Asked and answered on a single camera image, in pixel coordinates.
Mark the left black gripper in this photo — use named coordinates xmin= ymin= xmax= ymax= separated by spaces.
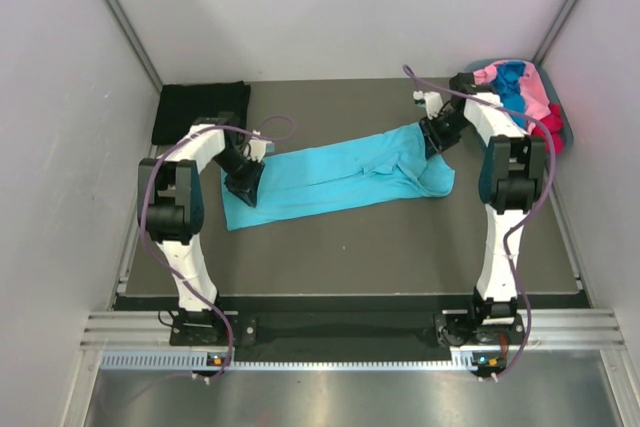
xmin=213 ymin=148 xmax=265 ymax=207

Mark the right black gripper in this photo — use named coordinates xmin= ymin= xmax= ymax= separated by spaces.
xmin=417 ymin=111 xmax=470 ymax=161

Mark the light blue t shirt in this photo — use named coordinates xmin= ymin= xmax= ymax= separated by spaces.
xmin=222 ymin=123 xmax=456 ymax=231

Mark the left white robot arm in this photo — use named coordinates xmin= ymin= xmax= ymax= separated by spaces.
xmin=137 ymin=116 xmax=273 ymax=344

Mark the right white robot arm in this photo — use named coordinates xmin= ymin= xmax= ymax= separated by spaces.
xmin=413 ymin=73 xmax=547 ymax=347

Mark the dark blue t shirt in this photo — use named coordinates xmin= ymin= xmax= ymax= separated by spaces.
xmin=492 ymin=60 xmax=532 ymax=131

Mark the folded black t shirt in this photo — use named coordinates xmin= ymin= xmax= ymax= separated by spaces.
xmin=151 ymin=81 xmax=251 ymax=146

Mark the pink t shirt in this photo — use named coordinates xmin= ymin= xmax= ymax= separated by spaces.
xmin=473 ymin=60 xmax=550 ymax=120

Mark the magenta t shirt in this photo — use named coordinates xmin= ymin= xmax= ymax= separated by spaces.
xmin=540 ymin=103 xmax=565 ymax=154

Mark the blue laundry basket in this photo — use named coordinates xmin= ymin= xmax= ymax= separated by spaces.
xmin=464 ymin=58 xmax=575 ymax=152

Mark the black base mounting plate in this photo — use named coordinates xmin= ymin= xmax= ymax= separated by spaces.
xmin=169 ymin=309 xmax=525 ymax=361

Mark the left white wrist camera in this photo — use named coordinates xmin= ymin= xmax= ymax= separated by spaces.
xmin=244 ymin=131 xmax=274 ymax=163

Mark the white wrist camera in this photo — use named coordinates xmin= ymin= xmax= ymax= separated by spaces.
xmin=413 ymin=90 xmax=444 ymax=119
xmin=244 ymin=131 xmax=274 ymax=163

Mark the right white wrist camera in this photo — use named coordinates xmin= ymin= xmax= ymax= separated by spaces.
xmin=413 ymin=90 xmax=444 ymax=119

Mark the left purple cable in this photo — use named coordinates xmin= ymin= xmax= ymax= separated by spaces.
xmin=137 ymin=114 xmax=298 ymax=381

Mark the purple cable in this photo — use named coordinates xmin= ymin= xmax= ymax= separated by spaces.
xmin=401 ymin=63 xmax=559 ymax=381
xmin=137 ymin=114 xmax=298 ymax=381

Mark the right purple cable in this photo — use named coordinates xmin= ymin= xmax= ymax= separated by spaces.
xmin=401 ymin=63 xmax=559 ymax=381

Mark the slotted cable duct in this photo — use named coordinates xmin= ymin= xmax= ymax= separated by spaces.
xmin=100 ymin=351 xmax=498 ymax=374

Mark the right corner aluminium post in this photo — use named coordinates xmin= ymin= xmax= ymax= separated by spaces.
xmin=529 ymin=0 xmax=614 ymax=67

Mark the corner aluminium post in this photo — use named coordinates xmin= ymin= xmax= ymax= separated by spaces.
xmin=102 ymin=0 xmax=163 ymax=93
xmin=529 ymin=0 xmax=614 ymax=67

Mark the left corner aluminium post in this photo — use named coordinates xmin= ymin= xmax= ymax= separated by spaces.
xmin=102 ymin=0 xmax=163 ymax=93

